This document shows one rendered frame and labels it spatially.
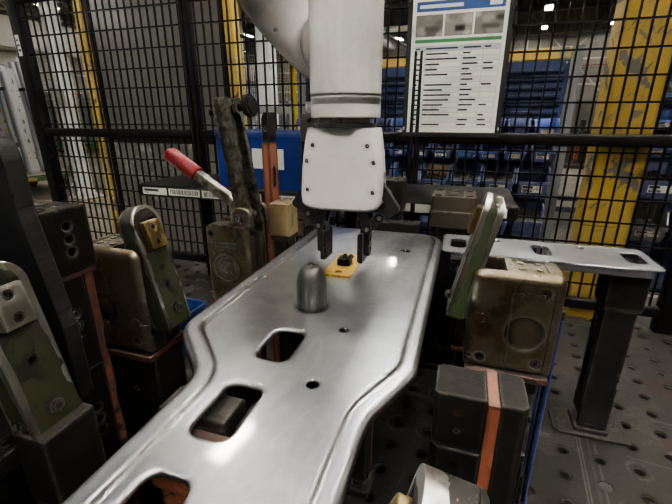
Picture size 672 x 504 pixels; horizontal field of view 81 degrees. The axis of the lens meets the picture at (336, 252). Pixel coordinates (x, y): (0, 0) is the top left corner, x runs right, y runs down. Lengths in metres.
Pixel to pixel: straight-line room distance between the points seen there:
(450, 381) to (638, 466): 0.50
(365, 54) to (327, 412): 0.36
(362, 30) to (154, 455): 0.42
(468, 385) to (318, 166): 0.29
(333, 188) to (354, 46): 0.15
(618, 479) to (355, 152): 0.59
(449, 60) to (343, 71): 0.59
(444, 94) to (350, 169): 0.59
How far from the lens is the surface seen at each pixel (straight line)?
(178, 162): 0.61
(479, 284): 0.43
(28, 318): 0.33
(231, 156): 0.55
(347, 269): 0.52
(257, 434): 0.28
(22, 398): 0.34
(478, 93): 1.03
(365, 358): 0.34
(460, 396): 0.33
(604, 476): 0.76
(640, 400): 0.95
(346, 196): 0.48
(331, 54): 0.47
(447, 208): 0.73
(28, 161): 8.20
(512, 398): 0.35
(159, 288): 0.44
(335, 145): 0.48
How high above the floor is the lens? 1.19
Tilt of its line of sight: 19 degrees down
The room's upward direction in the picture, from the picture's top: straight up
